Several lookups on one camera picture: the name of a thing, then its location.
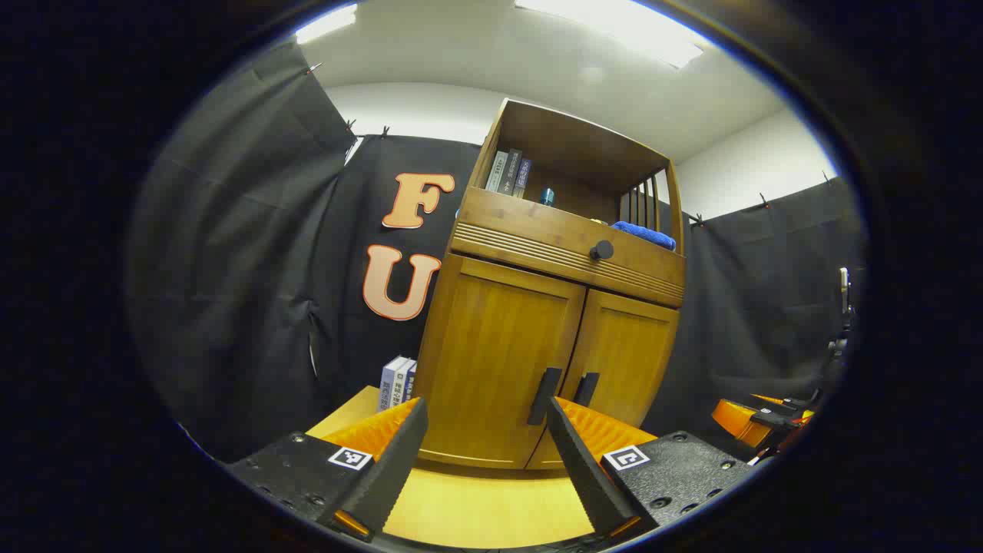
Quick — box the wooden drawer with black knob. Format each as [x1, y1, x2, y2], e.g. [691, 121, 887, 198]
[449, 187, 687, 308]

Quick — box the black backdrop cloth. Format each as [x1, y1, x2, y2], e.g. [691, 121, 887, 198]
[127, 42, 869, 462]

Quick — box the wooden shoe cabinet door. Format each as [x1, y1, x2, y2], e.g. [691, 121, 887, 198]
[415, 253, 586, 469]
[526, 288, 680, 471]

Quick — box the dark grey book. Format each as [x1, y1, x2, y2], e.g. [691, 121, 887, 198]
[498, 148, 524, 196]

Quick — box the blue folded towel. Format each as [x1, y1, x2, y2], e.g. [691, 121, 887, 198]
[612, 221, 677, 252]

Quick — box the wooden double-door shoe cabinet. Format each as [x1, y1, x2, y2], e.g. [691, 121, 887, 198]
[412, 98, 687, 471]

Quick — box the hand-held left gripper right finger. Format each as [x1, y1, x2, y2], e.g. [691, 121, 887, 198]
[547, 397, 757, 538]

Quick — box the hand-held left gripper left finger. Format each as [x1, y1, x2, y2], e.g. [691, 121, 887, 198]
[227, 397, 429, 542]

